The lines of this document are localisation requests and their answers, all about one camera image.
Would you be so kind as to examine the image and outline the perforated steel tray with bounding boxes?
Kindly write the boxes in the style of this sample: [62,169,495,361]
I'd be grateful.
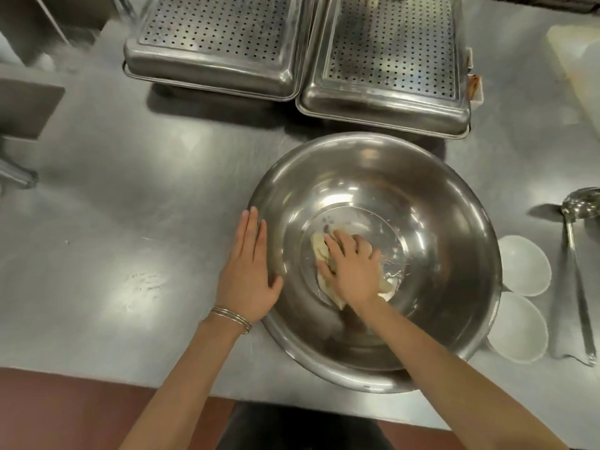
[296,0,473,140]
[123,0,316,103]

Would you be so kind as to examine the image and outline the person's right hand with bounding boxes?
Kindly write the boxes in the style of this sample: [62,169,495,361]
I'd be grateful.
[322,231,383,310]

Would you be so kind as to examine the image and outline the grey metal box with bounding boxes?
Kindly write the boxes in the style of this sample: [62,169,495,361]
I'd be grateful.
[0,77,66,141]

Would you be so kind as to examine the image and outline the white ceramic bowl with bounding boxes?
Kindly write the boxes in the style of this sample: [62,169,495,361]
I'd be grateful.
[497,235,553,297]
[487,292,549,364]

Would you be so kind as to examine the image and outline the large steel mixing bowl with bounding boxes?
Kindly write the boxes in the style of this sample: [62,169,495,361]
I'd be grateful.
[247,132,503,394]

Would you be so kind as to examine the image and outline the white cutting board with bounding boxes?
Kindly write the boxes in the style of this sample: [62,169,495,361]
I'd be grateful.
[546,24,600,133]

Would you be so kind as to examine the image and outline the person's left hand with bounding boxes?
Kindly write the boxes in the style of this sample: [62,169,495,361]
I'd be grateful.
[213,207,285,324]

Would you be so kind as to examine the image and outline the person's left forearm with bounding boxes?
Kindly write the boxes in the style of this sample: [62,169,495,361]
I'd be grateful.
[118,316,245,450]

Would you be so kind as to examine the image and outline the silver bangle bracelets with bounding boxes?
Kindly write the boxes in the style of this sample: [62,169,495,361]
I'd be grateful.
[208,306,253,335]

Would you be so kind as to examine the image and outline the cream wiping cloth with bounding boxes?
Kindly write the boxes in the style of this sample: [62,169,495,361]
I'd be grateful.
[311,231,395,310]

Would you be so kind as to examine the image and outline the steel tube handle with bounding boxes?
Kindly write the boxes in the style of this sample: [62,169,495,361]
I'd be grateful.
[0,156,39,190]

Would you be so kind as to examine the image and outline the person's right forearm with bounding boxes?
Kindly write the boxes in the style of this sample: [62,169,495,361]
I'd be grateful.
[349,296,575,450]

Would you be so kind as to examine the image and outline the steel ladle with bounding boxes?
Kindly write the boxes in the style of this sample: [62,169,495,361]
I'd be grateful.
[550,187,600,367]

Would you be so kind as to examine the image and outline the person's dark clothing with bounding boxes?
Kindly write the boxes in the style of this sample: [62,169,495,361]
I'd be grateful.
[217,400,395,450]

